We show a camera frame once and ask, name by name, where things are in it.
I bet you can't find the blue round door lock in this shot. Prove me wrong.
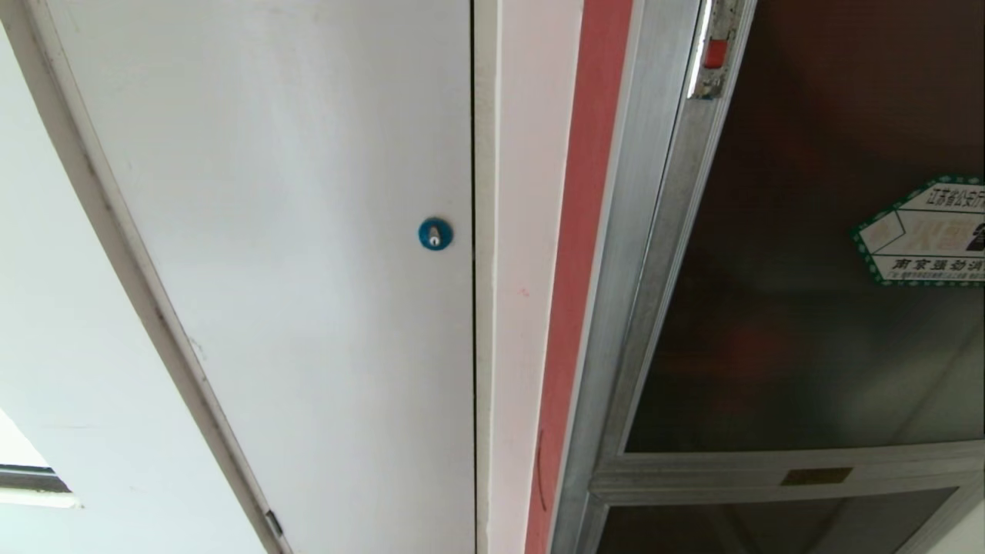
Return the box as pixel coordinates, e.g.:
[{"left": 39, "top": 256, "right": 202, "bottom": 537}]
[{"left": 418, "top": 217, "right": 453, "bottom": 252}]

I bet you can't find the white service door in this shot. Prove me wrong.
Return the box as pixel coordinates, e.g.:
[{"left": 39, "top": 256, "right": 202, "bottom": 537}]
[{"left": 38, "top": 0, "right": 478, "bottom": 554}]

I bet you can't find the aluminium glass cabinet door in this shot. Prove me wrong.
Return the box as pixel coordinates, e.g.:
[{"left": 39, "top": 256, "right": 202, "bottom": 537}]
[{"left": 548, "top": 0, "right": 985, "bottom": 554}]

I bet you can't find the red cabinet door latch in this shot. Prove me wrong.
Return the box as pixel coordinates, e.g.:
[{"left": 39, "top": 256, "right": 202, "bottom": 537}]
[{"left": 689, "top": 0, "right": 741, "bottom": 100}]

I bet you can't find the small brass nameplate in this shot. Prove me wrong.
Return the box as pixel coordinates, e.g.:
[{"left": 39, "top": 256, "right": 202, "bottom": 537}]
[{"left": 780, "top": 467, "right": 854, "bottom": 487}]

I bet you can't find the green white hexagonal sticker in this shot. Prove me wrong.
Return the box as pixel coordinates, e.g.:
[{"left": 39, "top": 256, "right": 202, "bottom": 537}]
[{"left": 850, "top": 175, "right": 985, "bottom": 289}]

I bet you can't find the red hydrant cabinet frame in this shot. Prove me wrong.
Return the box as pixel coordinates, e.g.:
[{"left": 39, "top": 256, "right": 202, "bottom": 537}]
[{"left": 523, "top": 0, "right": 634, "bottom": 554}]

